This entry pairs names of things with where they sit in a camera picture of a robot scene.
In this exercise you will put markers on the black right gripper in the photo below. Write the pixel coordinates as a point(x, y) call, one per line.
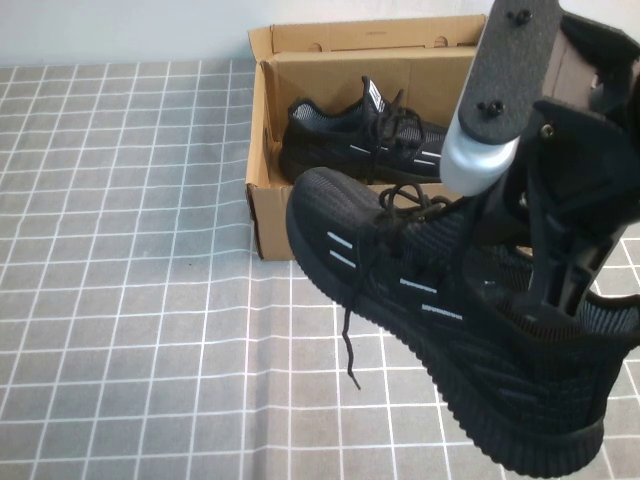
point(590, 150)

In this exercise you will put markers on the black knit sneaker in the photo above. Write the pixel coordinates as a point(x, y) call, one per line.
point(450, 350)
point(325, 145)

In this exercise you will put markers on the brown cardboard shoe box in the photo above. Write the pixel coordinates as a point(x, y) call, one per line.
point(270, 225)

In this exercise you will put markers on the black knit sneaker, tied laces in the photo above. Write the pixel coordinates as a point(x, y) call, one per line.
point(325, 145)

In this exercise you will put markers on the grey white-checked tablecloth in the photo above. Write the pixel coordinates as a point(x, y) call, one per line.
point(150, 300)

